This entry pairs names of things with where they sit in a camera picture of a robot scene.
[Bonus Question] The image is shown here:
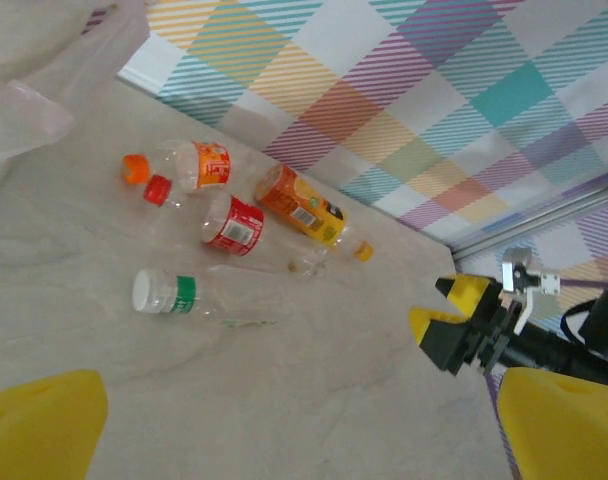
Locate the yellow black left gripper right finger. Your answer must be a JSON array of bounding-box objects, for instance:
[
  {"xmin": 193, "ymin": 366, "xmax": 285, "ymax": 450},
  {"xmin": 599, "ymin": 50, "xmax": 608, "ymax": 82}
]
[{"xmin": 497, "ymin": 366, "xmax": 608, "ymax": 480}]

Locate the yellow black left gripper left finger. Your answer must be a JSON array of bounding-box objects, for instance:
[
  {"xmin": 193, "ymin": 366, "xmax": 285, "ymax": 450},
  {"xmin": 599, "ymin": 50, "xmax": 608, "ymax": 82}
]
[{"xmin": 0, "ymin": 368, "xmax": 109, "ymax": 480}]

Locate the clear bottle with green band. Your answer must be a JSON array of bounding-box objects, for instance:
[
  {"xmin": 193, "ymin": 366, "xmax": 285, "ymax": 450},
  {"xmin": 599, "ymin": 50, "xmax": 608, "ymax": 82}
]
[{"xmin": 131, "ymin": 268, "xmax": 298, "ymax": 331}]

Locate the orange juice bottle yellow label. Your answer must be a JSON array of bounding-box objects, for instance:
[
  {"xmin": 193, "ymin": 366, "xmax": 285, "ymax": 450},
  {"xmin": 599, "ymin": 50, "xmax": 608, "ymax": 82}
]
[{"xmin": 253, "ymin": 163, "xmax": 376, "ymax": 264}]

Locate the clear bottle red label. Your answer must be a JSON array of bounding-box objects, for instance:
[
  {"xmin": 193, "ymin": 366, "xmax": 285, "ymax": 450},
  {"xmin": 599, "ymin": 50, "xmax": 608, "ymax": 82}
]
[{"xmin": 142, "ymin": 174, "xmax": 331, "ymax": 279}]

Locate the clear bottle orange label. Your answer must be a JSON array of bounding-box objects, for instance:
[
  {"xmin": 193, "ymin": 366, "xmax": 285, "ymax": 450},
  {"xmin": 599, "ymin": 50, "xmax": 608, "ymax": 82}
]
[{"xmin": 121, "ymin": 139, "xmax": 233, "ymax": 195}]

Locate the translucent bin liner bag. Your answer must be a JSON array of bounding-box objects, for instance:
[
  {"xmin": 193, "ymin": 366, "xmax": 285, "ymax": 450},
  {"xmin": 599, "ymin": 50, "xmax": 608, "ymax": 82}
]
[{"xmin": 0, "ymin": 0, "xmax": 150, "ymax": 169}]

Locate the thin black wire loop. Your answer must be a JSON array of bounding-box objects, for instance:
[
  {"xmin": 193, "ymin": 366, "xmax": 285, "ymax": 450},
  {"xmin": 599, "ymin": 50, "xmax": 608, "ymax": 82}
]
[{"xmin": 561, "ymin": 298, "xmax": 603, "ymax": 346}]

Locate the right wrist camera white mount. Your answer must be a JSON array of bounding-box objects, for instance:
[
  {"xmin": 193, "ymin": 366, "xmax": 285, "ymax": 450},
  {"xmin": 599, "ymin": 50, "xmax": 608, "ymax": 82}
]
[{"xmin": 500, "ymin": 246, "xmax": 562, "ymax": 336}]

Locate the aluminium right frame post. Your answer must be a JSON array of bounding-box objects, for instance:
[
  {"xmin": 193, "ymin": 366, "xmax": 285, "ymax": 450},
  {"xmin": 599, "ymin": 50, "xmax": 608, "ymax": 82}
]
[{"xmin": 448, "ymin": 177, "xmax": 608, "ymax": 261}]

